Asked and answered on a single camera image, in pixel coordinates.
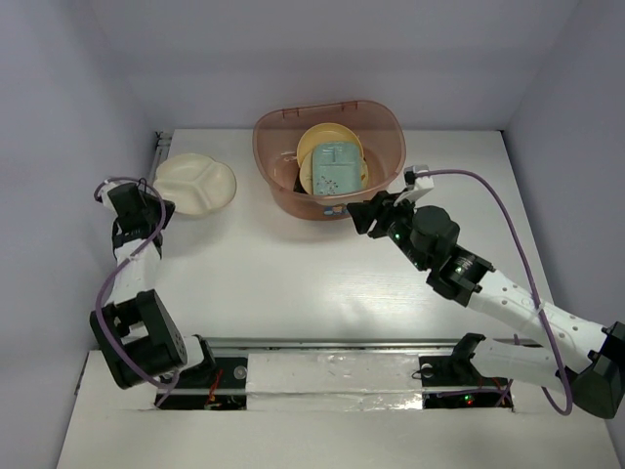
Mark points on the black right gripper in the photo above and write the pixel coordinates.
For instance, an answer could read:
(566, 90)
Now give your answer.
(365, 211)

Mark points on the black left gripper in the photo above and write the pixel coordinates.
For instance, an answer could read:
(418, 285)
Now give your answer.
(169, 211)

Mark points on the cream three-section plate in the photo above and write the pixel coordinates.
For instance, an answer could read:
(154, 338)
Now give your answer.
(196, 183)

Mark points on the light teal divided tray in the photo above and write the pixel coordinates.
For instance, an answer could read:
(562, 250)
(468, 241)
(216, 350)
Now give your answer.
(336, 168)

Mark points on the beige bird-painted plate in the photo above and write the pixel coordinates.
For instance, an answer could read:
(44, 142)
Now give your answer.
(305, 179)

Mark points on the orange round bear plate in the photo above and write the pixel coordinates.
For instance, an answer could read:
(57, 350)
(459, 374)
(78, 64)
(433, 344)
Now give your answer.
(325, 133)

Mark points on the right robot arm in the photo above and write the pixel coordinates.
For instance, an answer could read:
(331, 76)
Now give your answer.
(575, 356)

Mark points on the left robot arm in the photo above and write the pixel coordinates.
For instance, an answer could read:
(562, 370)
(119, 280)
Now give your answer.
(136, 334)

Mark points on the blue yellow bin label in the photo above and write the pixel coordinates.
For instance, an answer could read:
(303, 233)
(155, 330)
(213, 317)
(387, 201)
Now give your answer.
(336, 211)

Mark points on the pink translucent plastic bin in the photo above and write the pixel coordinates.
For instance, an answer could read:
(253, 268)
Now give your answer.
(277, 134)

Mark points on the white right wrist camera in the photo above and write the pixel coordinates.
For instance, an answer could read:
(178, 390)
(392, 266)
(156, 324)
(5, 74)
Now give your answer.
(417, 182)

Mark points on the aluminium frame rail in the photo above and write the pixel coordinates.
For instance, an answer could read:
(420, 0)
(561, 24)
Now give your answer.
(103, 241)

